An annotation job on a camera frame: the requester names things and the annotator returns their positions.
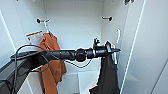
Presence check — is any black wall hook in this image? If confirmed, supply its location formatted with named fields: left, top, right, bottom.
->
left=36, top=18, right=51, bottom=24
left=101, top=15, right=114, bottom=22

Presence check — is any black garment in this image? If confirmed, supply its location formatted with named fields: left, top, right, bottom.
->
left=88, top=54, right=121, bottom=94

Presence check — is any white clothes hanger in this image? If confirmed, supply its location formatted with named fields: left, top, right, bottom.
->
left=43, top=19, right=53, bottom=36
left=114, top=28, right=122, bottom=64

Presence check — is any dark door hinge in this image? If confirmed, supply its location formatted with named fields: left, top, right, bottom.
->
left=124, top=0, right=135, bottom=6

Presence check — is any white wardrobe door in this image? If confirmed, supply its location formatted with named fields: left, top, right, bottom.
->
left=119, top=0, right=168, bottom=94
left=0, top=9, right=18, bottom=71

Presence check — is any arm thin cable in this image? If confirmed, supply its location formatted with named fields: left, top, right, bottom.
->
left=59, top=56, right=98, bottom=70

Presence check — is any orange garment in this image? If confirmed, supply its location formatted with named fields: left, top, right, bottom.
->
left=37, top=32, right=68, bottom=94

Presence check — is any white wardrobe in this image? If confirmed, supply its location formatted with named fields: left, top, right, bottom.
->
left=13, top=0, right=134, bottom=94

